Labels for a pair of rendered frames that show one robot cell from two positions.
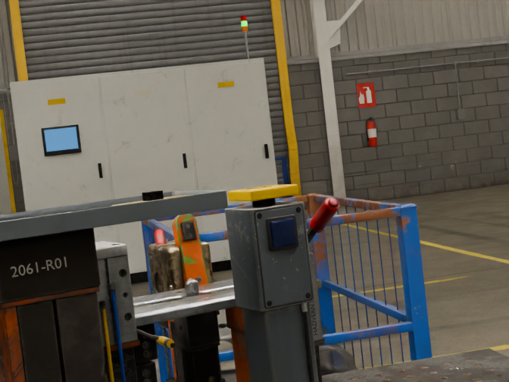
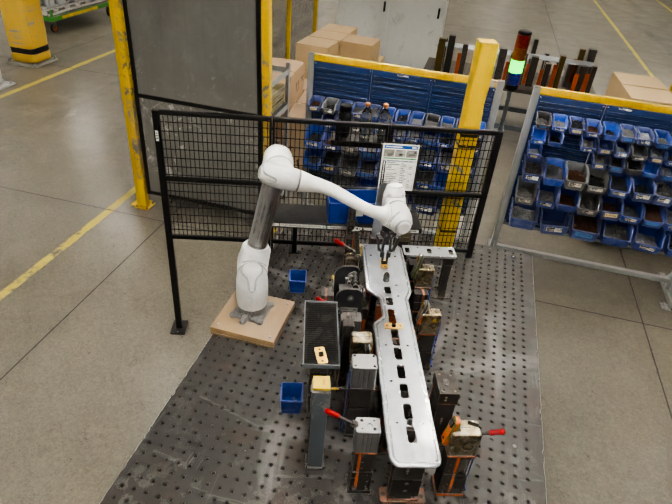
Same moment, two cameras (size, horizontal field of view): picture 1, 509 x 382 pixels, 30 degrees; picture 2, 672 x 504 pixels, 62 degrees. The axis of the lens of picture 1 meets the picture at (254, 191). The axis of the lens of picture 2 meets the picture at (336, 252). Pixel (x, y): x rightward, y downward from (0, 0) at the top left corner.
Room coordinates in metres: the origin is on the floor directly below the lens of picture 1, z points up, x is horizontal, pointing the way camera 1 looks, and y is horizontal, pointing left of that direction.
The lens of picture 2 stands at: (1.59, -1.27, 2.65)
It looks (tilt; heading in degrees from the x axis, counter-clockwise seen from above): 34 degrees down; 112
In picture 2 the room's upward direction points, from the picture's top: 5 degrees clockwise
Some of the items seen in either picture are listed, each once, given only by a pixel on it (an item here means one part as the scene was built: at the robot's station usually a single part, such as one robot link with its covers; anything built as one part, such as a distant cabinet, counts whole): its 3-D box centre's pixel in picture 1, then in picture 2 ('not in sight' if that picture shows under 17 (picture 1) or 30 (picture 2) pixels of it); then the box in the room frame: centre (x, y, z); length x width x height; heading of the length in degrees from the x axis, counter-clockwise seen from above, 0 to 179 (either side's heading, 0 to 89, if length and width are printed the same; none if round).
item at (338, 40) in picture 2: not in sight; (341, 80); (-1.18, 5.10, 0.52); 1.20 x 0.80 x 1.05; 98
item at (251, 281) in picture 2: not in sight; (252, 283); (0.37, 0.62, 0.91); 0.18 x 0.16 x 0.22; 122
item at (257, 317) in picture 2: not in sight; (250, 308); (0.38, 0.59, 0.77); 0.22 x 0.18 x 0.06; 98
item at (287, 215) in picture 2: not in sight; (342, 217); (0.55, 1.29, 1.02); 0.90 x 0.22 x 0.03; 27
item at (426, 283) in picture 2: not in sight; (420, 293); (1.14, 1.04, 0.87); 0.12 x 0.09 x 0.35; 27
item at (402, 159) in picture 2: not in sight; (398, 166); (0.77, 1.53, 1.30); 0.23 x 0.02 x 0.31; 27
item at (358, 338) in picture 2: not in sight; (358, 369); (1.07, 0.37, 0.89); 0.13 x 0.11 x 0.38; 27
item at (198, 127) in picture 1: (147, 151); not in sight; (9.23, 0.99, 1.22); 2.40 x 0.54 x 2.45; 101
